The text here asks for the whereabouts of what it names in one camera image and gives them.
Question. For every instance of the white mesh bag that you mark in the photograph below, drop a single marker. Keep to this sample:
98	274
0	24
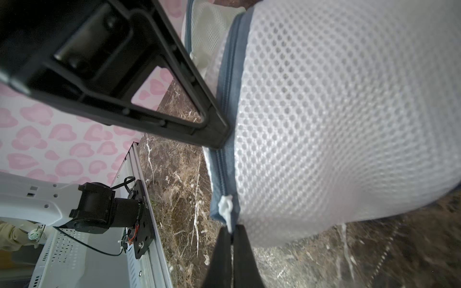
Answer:
341	111

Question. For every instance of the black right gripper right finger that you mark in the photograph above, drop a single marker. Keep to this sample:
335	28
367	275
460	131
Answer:
246	273

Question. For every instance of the person in beige clothing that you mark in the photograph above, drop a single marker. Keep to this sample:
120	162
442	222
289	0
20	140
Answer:
14	238

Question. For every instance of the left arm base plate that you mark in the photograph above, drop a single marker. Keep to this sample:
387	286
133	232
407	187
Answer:
142	234

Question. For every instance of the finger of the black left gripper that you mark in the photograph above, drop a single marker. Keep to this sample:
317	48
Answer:
89	58

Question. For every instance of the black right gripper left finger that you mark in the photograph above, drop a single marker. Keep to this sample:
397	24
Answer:
219	274

